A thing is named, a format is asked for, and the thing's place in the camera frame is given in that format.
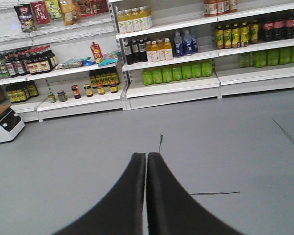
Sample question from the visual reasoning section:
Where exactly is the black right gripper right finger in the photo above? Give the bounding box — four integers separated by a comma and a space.
147, 152, 240, 235

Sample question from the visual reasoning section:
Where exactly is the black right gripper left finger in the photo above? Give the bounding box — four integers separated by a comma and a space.
55, 153, 146, 235

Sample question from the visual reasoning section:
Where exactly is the white box appliance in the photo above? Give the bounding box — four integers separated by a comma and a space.
0, 104, 25, 143

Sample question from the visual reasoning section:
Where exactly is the white store shelving unit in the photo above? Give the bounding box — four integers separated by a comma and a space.
0, 0, 294, 122

